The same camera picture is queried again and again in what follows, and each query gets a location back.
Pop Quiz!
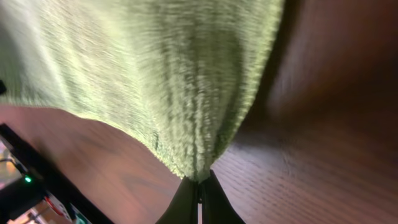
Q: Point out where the green microfibre cloth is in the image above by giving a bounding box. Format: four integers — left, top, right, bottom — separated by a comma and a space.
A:
1, 0, 284, 182

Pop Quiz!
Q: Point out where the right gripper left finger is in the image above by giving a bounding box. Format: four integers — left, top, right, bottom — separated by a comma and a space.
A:
156, 177, 198, 224

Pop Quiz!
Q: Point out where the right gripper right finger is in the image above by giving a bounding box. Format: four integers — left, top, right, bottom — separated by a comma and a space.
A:
200, 170, 245, 224

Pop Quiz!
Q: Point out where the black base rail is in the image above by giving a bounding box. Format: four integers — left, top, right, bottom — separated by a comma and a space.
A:
1, 124, 112, 223

